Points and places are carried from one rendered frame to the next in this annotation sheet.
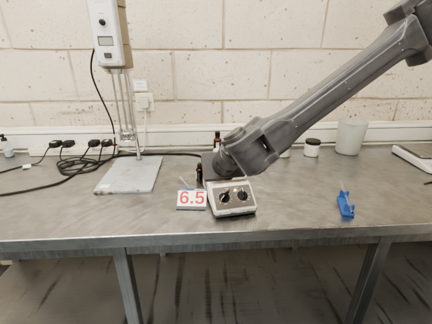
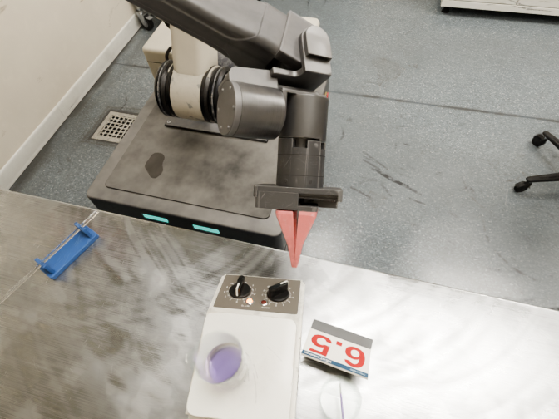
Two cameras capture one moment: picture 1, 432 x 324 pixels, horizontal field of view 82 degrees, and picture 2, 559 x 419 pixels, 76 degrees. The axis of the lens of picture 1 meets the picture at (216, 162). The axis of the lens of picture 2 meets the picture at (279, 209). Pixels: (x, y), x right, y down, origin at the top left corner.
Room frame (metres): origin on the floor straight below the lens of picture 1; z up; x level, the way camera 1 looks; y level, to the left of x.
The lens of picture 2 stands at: (0.78, 0.06, 1.30)
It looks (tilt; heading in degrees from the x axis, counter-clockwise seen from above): 57 degrees down; 203
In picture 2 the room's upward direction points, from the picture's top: 6 degrees counter-clockwise
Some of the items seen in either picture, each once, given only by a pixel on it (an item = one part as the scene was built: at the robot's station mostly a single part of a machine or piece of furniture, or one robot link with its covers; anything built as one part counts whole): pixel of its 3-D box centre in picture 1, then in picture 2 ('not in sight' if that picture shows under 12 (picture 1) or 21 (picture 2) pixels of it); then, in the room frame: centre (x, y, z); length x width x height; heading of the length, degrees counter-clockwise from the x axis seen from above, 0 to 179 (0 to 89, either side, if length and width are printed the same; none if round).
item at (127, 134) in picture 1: (123, 105); not in sight; (0.89, 0.33, 1.02); 0.07 x 0.07 x 0.25
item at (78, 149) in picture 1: (75, 148); not in sight; (1.09, 0.66, 0.77); 0.40 x 0.06 x 0.04; 94
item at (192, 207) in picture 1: (191, 198); (338, 347); (0.66, 0.08, 0.77); 0.09 x 0.06 x 0.04; 88
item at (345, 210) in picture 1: (346, 202); (66, 248); (0.65, -0.40, 0.77); 0.10 x 0.03 x 0.04; 164
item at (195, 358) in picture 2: not in sight; (220, 362); (0.74, -0.05, 0.87); 0.06 x 0.05 x 0.08; 112
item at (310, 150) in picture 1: (312, 147); not in sight; (1.08, -0.44, 0.79); 0.07 x 0.07 x 0.07
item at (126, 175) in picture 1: (132, 171); not in sight; (0.88, 0.33, 0.76); 0.30 x 0.20 x 0.01; 4
